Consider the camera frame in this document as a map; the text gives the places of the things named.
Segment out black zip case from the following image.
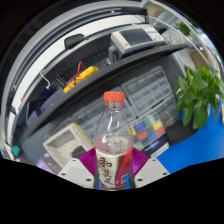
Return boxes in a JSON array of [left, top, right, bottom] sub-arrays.
[[71, 145, 88, 160]]

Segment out black wall shelf unit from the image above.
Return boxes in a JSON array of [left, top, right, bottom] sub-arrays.
[[5, 5, 202, 138]]

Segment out clear red-capped drink bottle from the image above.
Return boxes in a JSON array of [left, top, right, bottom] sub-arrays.
[[93, 90, 135, 191]]

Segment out clear organizer with coloured parts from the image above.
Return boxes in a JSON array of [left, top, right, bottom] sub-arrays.
[[131, 112, 167, 144]]

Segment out black box with white label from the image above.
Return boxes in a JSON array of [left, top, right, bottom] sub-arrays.
[[145, 135, 172, 159]]

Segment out white perforated tray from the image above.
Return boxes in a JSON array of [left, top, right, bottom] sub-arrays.
[[42, 122, 95, 168]]

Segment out green potted plant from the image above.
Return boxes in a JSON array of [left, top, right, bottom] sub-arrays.
[[174, 64, 224, 132]]

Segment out white metal shelf rack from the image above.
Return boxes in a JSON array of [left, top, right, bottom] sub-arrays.
[[149, 2, 222, 72]]

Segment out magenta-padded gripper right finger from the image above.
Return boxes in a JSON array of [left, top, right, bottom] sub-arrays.
[[130, 148, 170, 190]]

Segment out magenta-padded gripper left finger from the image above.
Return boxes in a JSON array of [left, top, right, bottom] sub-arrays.
[[56, 148, 98, 190]]

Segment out plain black box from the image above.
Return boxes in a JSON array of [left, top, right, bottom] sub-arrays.
[[165, 119, 198, 147]]

